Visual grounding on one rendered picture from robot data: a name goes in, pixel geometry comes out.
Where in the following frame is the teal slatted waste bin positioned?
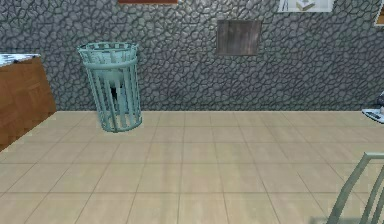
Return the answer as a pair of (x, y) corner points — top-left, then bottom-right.
(77, 41), (144, 133)

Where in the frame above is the red-brown framed picture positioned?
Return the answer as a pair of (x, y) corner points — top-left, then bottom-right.
(117, 0), (179, 5)

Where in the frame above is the white framed picture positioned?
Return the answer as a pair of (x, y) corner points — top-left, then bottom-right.
(277, 0), (335, 14)

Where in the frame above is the brown wooden cupboard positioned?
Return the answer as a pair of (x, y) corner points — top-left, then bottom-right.
(0, 53), (58, 153)

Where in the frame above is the grey-green metal chair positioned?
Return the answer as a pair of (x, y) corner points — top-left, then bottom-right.
(328, 151), (384, 224)

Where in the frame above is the orange framed picture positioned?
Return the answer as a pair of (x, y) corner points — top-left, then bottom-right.
(373, 0), (384, 27)

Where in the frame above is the dark wooden wall panel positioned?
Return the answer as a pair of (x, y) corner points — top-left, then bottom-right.
(215, 19), (263, 57)

